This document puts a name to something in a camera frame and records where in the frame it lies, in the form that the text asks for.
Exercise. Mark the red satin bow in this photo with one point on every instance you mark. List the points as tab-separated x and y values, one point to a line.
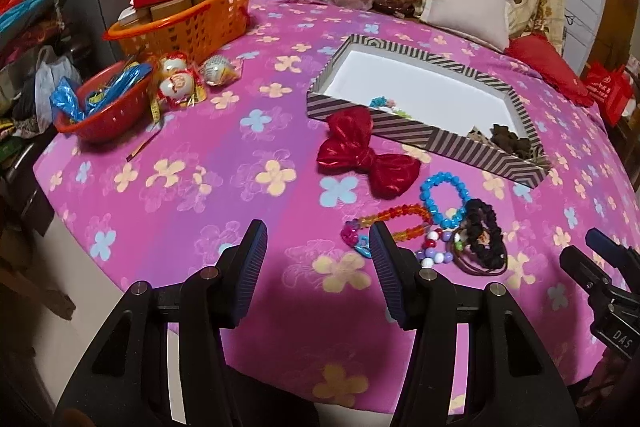
347	148

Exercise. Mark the wrapped egg ornament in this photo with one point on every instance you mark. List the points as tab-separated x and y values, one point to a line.
218	71

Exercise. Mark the pink blue heart clip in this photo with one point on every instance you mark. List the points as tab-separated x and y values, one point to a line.
355	236

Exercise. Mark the blue foil wrapper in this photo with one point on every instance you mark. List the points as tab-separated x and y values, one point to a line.
66	99

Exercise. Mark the thin wooden stick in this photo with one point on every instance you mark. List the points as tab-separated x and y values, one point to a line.
134	153

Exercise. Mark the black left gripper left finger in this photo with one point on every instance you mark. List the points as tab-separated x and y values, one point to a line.
122	378

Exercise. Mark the black scrunchie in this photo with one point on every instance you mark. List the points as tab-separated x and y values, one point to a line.
484	237

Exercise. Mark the beige patterned hair bow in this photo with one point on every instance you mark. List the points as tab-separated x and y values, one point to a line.
478	136

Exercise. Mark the red cushion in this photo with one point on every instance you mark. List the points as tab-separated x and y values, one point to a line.
538	53

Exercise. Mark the orange plastic basket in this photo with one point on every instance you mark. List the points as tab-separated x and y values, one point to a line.
198	31

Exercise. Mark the striped shallow cardboard box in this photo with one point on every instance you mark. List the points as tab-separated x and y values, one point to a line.
440	101

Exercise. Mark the white pillow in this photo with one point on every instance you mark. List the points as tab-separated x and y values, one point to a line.
483	21

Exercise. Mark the cardboard box in basket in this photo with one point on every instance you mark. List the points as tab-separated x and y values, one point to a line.
152	13

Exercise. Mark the red plastic bowl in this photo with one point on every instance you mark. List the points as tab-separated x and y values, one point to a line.
113	120

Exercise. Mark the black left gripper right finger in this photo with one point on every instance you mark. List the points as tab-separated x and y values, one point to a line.
511	381

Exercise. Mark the pink floral bed sheet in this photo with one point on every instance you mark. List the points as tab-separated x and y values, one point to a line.
318	324

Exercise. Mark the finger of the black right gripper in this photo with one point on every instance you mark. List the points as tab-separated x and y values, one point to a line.
624	259
586	274

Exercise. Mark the person's right hand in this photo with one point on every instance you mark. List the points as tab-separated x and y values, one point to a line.
612	377

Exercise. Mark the red shopping bag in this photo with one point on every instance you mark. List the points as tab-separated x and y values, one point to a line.
611	89

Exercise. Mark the brown scrunchie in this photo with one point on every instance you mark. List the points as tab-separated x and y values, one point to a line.
508	141

